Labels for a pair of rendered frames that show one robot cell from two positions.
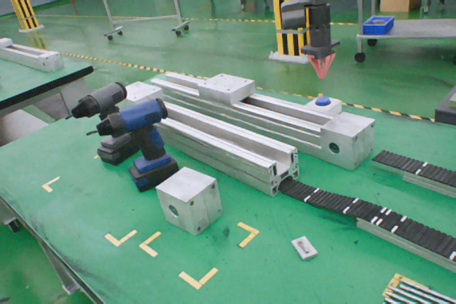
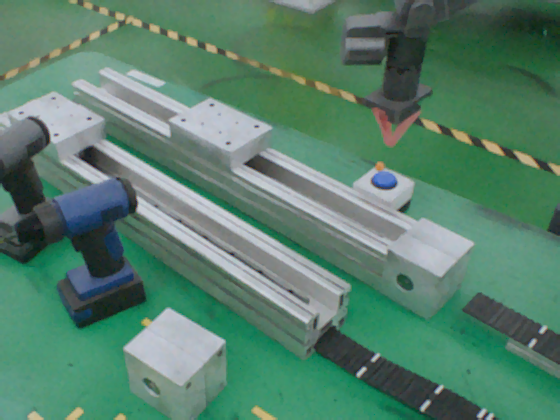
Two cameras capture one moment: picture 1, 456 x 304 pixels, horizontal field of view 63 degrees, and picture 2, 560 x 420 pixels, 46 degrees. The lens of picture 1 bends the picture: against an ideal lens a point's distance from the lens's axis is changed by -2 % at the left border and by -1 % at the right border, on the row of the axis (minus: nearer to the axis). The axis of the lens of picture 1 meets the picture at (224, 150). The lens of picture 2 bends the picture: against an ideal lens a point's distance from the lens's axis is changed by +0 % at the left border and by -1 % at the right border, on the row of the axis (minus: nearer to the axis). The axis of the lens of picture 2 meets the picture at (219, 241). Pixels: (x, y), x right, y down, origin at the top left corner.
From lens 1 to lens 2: 0.27 m
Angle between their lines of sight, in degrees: 13
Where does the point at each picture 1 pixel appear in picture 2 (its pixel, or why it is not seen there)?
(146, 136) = (98, 242)
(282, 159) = (324, 299)
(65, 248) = not seen: outside the picture
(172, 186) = (153, 350)
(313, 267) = not seen: outside the picture
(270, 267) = not seen: outside the picture
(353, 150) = (436, 294)
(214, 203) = (217, 375)
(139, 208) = (81, 363)
